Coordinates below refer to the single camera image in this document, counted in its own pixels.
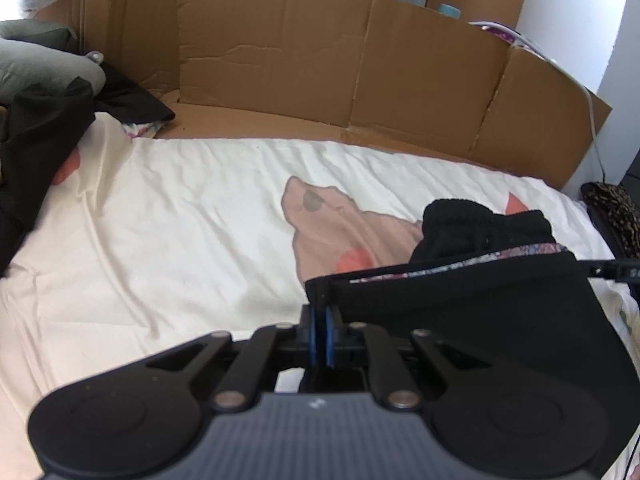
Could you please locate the black crumpled garment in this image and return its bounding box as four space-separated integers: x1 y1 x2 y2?
0 62 176 273

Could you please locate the purple and white pouch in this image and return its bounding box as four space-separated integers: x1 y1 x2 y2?
467 20 543 51

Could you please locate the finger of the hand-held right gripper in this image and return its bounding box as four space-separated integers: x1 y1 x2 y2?
575 258 640 285

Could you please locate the black garment with white logo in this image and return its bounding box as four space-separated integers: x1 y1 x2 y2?
304 251 640 466

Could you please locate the leopard print garment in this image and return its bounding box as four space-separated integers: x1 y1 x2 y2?
580 181 640 261

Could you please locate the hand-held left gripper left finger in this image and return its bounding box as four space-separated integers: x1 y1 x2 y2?
141 304 321 412

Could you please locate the white printed bedsheet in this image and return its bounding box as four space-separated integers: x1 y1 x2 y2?
0 110 640 480

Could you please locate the flattened cardboard sheet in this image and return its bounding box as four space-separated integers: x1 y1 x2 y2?
35 0 613 196

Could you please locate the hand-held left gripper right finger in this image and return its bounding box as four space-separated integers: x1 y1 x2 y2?
324 305 497 412

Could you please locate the bear print knit garment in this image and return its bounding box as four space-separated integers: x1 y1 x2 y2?
349 242 571 285

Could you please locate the floral patterned cloth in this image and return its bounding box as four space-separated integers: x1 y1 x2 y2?
122 119 168 140

